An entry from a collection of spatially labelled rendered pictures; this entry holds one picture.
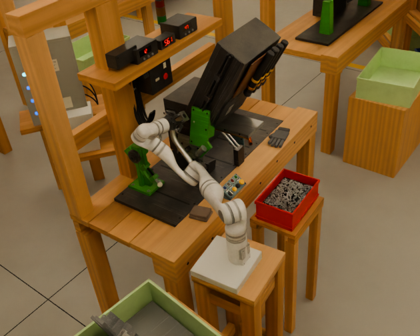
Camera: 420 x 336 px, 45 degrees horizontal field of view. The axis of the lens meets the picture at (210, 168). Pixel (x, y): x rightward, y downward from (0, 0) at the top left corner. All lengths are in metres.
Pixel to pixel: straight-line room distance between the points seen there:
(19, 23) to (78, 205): 0.94
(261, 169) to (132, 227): 0.78
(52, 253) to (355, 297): 2.11
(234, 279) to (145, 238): 0.51
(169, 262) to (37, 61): 1.04
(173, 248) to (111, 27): 1.07
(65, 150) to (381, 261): 2.19
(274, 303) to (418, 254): 1.41
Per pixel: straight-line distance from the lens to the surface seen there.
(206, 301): 2.42
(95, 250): 2.85
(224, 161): 2.87
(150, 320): 2.20
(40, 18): 2.23
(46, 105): 2.32
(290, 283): 2.82
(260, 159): 2.87
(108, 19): 2.49
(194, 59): 3.22
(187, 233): 2.44
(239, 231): 2.14
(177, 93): 2.88
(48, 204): 4.33
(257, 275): 2.30
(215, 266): 2.30
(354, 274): 3.49
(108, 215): 2.66
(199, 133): 2.68
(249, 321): 2.34
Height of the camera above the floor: 2.57
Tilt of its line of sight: 36 degrees down
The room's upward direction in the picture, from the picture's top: 5 degrees counter-clockwise
